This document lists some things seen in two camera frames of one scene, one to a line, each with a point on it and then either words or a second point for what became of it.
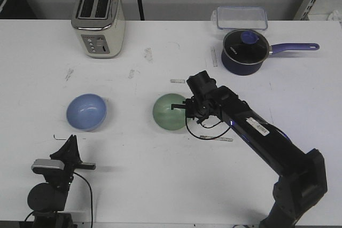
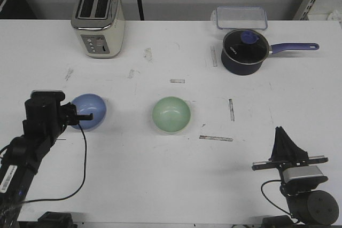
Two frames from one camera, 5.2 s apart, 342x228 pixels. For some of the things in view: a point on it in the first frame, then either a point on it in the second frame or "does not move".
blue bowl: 87,111 does not move
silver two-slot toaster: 99,19 does not move
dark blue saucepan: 245,52 does not move
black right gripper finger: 173,105 → 292,151
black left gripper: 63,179 → 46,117
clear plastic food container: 243,17 does not move
